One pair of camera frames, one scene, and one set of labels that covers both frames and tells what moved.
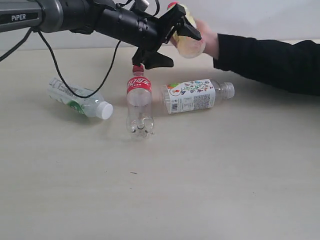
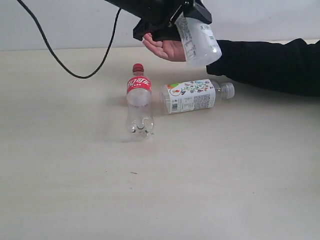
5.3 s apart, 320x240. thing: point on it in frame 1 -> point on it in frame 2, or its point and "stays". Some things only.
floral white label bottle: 184,96 stays
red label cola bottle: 140,124 stays
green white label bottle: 92,106 -> 200,44
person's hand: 211,38 -> 170,50
